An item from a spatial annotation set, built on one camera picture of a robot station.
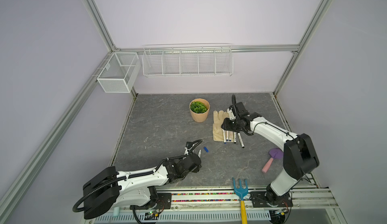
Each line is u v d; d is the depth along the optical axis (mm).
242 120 659
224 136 952
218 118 1048
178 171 605
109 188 411
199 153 890
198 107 969
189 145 692
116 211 698
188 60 993
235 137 961
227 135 946
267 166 826
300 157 457
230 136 944
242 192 747
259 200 735
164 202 733
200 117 969
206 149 915
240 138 952
